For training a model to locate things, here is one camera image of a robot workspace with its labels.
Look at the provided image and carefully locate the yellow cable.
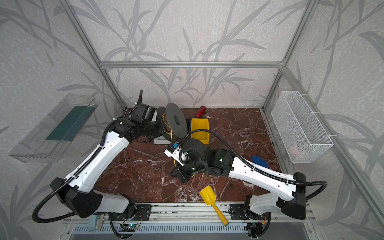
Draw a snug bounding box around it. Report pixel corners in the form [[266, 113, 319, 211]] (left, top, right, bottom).
[[161, 113, 178, 166]]

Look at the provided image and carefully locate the grey cable spool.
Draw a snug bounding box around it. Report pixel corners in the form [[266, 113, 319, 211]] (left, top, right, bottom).
[[156, 103, 189, 142]]

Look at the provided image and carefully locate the yellow plastic scoop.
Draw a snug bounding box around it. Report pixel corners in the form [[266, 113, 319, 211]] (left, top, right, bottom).
[[200, 186, 229, 227]]

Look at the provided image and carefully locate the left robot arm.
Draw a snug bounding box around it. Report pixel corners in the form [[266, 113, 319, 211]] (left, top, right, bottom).
[[32, 103, 166, 224]]

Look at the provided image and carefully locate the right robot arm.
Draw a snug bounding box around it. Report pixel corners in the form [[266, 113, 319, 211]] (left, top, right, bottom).
[[165, 130, 328, 220]]

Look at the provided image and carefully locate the white plastic bin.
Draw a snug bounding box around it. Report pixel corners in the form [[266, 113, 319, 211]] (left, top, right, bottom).
[[154, 136, 170, 145]]

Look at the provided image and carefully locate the yellow plastic bin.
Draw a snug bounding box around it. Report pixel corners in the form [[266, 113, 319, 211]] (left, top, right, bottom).
[[191, 119, 210, 145]]

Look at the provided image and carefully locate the pink item in basket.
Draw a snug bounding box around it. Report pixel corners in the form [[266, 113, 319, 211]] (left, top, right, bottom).
[[289, 145, 304, 158]]

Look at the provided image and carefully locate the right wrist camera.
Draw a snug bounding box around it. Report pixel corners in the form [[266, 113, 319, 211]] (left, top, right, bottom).
[[165, 142, 187, 166]]

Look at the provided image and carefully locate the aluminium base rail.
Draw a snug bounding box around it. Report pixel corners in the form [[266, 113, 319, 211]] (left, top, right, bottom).
[[63, 202, 316, 224]]

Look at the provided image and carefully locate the red handled screwdriver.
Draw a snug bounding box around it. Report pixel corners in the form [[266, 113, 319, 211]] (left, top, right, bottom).
[[195, 106, 206, 118]]

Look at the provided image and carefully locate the blue wooden handled tool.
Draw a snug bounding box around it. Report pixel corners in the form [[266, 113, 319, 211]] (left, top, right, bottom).
[[252, 156, 269, 169]]

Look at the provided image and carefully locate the clear plastic wall tray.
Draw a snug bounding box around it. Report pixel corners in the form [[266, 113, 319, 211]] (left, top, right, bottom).
[[9, 94, 98, 163]]

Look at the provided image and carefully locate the white wire basket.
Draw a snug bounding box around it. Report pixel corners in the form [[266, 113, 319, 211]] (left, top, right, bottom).
[[271, 91, 334, 164]]

